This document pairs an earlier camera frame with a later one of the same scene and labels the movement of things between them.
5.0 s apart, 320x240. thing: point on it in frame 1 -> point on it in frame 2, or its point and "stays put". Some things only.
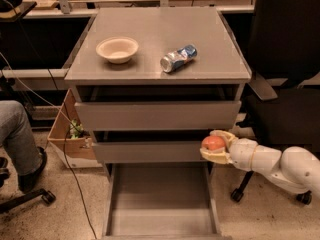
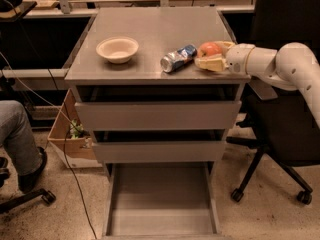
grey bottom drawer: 161,201 stays put
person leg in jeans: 17,138 stays put
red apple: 213,142 -> 209,48
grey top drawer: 206,107 stays put
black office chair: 285,53 stays put
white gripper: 242,154 -> 237,58
